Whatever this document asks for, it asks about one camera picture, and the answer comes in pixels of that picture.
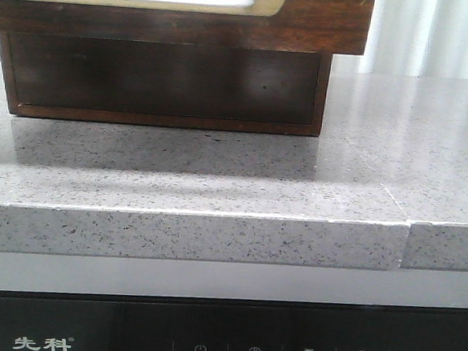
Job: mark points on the black appliance control panel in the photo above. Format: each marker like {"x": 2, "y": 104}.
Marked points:
{"x": 46, "y": 321}

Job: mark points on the dark wooden drawer cabinet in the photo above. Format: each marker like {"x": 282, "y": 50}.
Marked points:
{"x": 164, "y": 84}

